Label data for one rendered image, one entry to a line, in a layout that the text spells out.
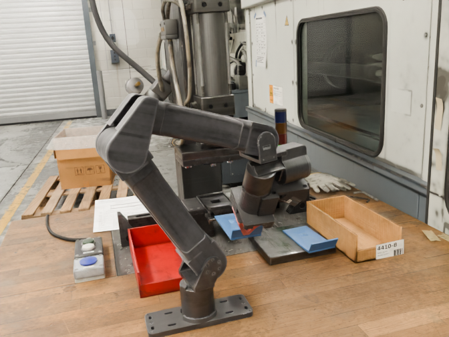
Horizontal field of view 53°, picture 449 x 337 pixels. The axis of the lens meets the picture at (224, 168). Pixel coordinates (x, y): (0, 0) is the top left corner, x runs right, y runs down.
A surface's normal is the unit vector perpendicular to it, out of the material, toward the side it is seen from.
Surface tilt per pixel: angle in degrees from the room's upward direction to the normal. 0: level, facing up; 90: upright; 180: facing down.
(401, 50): 90
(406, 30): 90
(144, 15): 90
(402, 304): 0
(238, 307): 0
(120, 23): 90
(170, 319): 0
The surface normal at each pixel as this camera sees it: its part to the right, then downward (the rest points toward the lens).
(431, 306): -0.06, -0.96
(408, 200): -0.97, 0.11
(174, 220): 0.40, 0.25
